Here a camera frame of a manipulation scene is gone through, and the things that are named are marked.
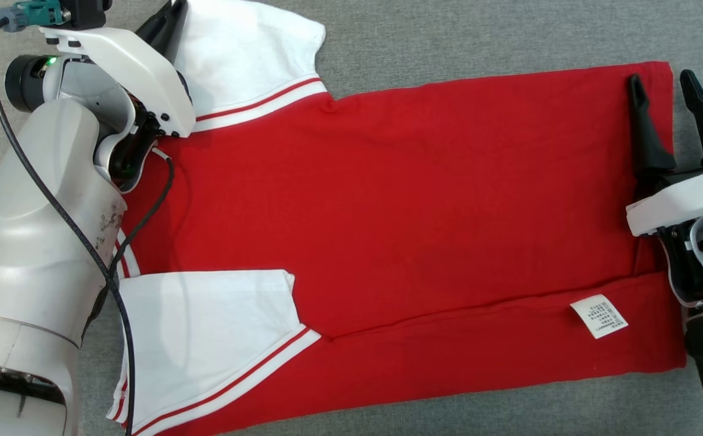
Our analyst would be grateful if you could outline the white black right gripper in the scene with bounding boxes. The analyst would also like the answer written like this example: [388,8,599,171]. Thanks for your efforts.
[625,70,703,237]

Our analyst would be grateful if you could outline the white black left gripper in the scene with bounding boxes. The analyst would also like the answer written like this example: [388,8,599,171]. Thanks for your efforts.
[42,0,197,139]

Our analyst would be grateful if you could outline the red t-shirt with white sleeves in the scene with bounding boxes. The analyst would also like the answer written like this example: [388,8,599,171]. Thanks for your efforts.
[106,0,688,436]

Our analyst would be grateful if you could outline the black left cable teal connector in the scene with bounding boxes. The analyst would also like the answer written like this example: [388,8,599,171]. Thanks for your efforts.
[0,0,137,436]

